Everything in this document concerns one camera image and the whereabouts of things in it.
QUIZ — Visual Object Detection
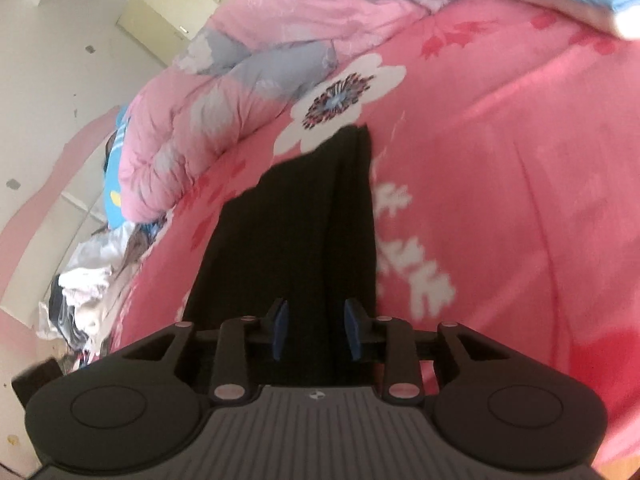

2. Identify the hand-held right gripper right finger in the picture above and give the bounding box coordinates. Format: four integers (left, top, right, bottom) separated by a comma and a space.
344, 298, 512, 406

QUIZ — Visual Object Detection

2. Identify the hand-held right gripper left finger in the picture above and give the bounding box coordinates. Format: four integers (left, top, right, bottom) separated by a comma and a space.
122, 298, 290, 406

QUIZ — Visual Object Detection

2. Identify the black shirt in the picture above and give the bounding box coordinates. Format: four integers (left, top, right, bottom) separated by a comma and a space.
177, 124, 378, 387

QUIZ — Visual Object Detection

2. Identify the white cloth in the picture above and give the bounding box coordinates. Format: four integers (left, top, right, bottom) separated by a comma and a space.
37, 222, 143, 358

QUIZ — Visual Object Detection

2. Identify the pink and white headboard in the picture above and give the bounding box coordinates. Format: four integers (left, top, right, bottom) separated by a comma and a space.
0, 110, 121, 346

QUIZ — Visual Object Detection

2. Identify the blue cartoon print quilt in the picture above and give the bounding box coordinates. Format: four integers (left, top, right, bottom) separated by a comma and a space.
102, 105, 136, 231

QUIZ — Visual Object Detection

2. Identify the pink floral bed blanket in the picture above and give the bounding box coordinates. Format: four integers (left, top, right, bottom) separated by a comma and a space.
107, 0, 640, 480

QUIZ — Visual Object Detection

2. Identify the pink grey floral quilt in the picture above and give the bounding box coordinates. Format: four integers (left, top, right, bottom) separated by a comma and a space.
117, 0, 501, 223

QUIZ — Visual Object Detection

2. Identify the cream wardrobe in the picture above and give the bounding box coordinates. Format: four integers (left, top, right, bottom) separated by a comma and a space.
117, 0, 266, 68

